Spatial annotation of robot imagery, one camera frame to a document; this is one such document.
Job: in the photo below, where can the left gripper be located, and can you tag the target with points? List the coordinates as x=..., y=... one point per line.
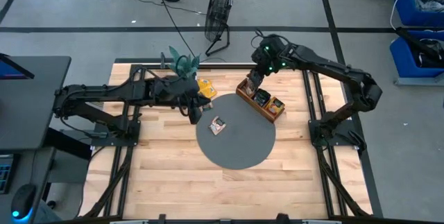
x=189, y=92

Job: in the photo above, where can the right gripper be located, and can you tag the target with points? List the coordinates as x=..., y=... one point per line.
x=267, y=55

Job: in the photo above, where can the dark green tea packet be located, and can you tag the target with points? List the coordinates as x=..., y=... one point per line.
x=262, y=98

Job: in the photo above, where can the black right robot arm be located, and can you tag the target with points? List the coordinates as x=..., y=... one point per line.
x=329, y=68

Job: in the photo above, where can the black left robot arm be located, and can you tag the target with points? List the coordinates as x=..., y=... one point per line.
x=104, y=95

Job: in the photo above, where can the wooden three-compartment tray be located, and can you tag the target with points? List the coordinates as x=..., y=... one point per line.
x=240, y=91

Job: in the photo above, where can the green artificial plant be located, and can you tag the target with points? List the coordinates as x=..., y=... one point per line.
x=194, y=65

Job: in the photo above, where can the grey round mat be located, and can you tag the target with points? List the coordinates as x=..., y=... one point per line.
x=239, y=147

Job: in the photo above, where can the black floor fan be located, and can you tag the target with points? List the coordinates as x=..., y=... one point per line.
x=218, y=9

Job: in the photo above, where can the blue plastic bin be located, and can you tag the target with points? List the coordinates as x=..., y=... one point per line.
x=402, y=62
x=404, y=9

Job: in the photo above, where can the black metal bar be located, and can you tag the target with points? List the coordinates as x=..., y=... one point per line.
x=416, y=43

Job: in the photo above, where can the black desk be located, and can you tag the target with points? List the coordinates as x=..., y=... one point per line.
x=34, y=113

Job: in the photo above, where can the clear plastic bags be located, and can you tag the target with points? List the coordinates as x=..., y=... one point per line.
x=428, y=3

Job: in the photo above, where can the laptop blue screen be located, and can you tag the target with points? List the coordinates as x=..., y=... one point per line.
x=10, y=71

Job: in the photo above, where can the black computer mouse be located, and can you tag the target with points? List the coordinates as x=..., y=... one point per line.
x=22, y=199

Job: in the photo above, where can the black keyboard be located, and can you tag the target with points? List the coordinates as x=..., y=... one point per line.
x=5, y=175

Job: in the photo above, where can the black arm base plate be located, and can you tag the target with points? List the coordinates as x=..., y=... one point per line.
x=312, y=138
x=104, y=141

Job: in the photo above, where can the black clamp mount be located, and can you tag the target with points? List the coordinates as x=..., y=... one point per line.
x=357, y=144

